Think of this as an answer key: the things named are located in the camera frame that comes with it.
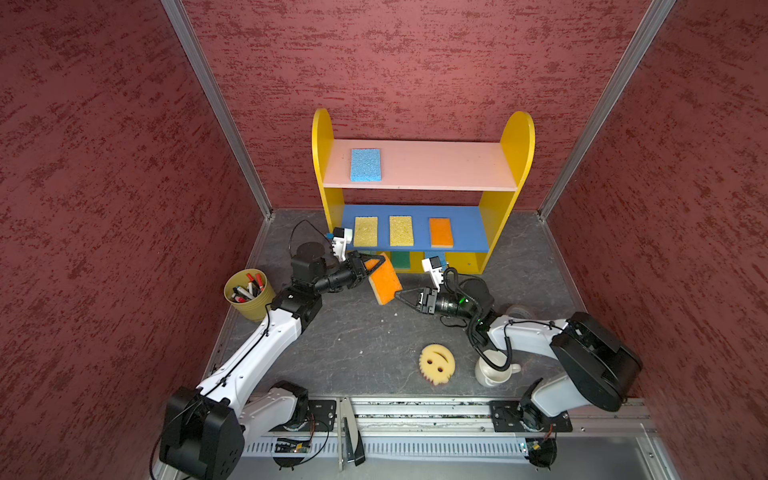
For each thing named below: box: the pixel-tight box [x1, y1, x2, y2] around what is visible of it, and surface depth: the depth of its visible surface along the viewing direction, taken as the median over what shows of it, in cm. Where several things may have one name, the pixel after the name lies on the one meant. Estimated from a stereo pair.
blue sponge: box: [350, 149, 382, 182], surface depth 75 cm
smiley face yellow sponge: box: [419, 344, 456, 386], surface depth 82 cm
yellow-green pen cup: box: [224, 268, 275, 322], surface depth 87 cm
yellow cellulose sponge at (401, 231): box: [389, 216, 414, 247], surface depth 97 cm
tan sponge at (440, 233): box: [430, 218, 454, 248], surface depth 97 cm
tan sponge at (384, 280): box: [364, 253, 403, 305], surface depth 72 cm
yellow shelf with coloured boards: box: [311, 109, 536, 273], surface depth 83 cm
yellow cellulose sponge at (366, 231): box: [354, 216, 378, 247], surface depth 97 cm
